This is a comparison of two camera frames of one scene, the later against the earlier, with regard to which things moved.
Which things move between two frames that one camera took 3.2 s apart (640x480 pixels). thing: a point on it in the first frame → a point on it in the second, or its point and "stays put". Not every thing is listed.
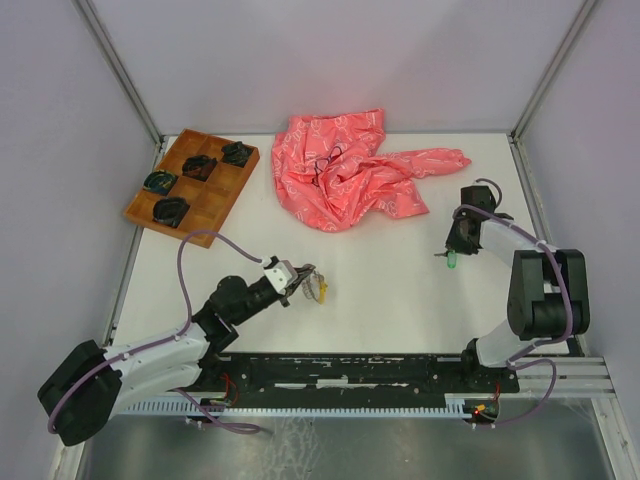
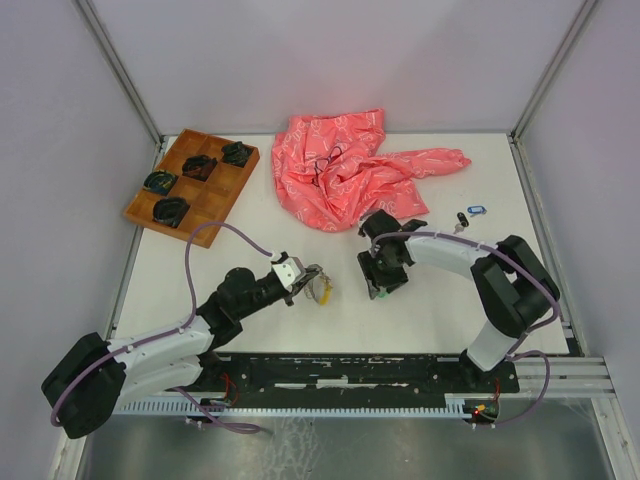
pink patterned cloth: x=335 y=174 stays put
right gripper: x=453 y=243 → x=375 y=279
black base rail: x=270 y=378 stays put
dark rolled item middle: x=199 y=167 stays put
